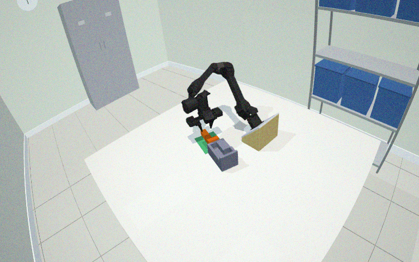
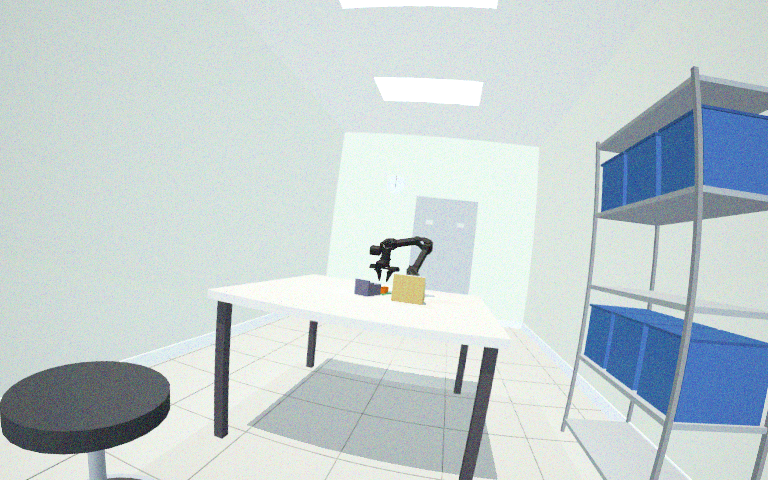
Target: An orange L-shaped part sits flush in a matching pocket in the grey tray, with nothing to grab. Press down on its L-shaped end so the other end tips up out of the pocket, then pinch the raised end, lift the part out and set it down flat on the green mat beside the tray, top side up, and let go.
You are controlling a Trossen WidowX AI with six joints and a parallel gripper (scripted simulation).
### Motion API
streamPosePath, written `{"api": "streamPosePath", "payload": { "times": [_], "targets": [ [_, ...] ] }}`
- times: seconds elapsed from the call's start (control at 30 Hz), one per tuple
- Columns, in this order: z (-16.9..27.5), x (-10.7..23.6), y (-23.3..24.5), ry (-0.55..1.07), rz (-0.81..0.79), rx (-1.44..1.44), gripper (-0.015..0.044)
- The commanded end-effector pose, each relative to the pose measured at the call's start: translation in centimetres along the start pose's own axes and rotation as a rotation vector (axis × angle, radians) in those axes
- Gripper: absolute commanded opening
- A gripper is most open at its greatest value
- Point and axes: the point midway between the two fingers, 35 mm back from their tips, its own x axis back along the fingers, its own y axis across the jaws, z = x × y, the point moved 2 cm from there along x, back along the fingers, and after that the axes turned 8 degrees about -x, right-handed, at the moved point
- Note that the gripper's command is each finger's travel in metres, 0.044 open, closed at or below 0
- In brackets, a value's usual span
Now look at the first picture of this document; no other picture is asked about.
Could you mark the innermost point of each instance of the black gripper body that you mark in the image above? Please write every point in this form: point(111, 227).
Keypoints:
point(191, 121)

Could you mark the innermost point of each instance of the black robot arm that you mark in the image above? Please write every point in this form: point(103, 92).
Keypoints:
point(243, 108)

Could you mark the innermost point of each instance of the orange l-shaped part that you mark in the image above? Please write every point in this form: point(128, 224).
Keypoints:
point(207, 136)

